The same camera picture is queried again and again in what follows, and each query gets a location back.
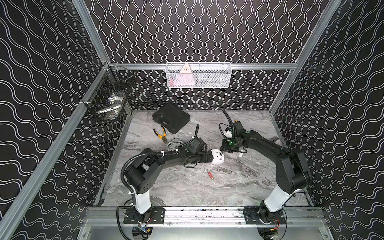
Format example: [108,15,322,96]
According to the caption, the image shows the white square alarm clock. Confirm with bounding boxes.
[211,149,225,165]

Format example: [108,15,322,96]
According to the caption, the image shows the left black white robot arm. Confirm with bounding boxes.
[120,138,214,215]

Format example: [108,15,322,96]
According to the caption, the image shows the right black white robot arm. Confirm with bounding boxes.
[220,128,313,222]

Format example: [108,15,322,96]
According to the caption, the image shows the white twin bell alarm clock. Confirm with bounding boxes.
[167,138,184,152]

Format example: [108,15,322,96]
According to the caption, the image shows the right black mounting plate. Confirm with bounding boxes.
[243,207,287,225]

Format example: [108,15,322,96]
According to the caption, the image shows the black mounting plate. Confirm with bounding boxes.
[243,207,287,225]
[123,207,166,225]

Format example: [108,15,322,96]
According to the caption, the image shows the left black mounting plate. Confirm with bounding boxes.
[123,207,166,225]

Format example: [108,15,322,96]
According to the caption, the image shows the pink triangular card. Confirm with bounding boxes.
[174,63,196,87]

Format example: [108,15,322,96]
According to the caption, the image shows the white items in black basket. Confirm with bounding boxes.
[97,93,126,121]

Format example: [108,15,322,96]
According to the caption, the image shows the yellow handled pliers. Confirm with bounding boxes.
[153,126,168,144]

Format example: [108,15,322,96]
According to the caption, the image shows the white wire wall basket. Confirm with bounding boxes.
[165,62,233,89]

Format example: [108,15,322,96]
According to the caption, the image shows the black wire wall basket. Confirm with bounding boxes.
[86,66,138,122]

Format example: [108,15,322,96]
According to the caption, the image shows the aluminium front rail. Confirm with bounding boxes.
[83,207,326,228]

